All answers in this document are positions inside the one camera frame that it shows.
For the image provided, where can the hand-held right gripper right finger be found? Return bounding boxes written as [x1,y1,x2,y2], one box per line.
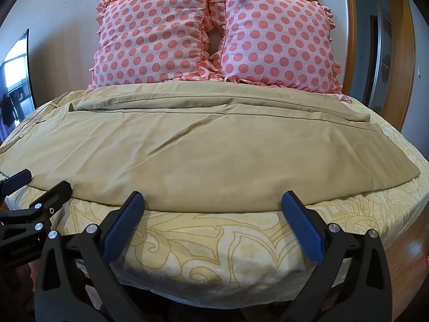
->
[281,191,393,322]

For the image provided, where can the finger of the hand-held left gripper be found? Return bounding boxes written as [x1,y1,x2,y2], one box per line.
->
[0,180,73,242]
[0,169,33,202]

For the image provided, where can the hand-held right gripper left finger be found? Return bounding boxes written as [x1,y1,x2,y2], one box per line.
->
[34,191,145,322]

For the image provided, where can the tan blanket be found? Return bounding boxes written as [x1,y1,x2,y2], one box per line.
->
[0,85,421,214]

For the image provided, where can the bed with yellow patterned sheet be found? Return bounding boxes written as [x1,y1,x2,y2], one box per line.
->
[0,86,429,313]

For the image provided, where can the glass window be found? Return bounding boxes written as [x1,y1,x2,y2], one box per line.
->
[0,30,36,141]

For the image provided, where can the pink polka dot pillow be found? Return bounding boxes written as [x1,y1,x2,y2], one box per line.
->
[205,0,353,104]
[88,0,222,90]

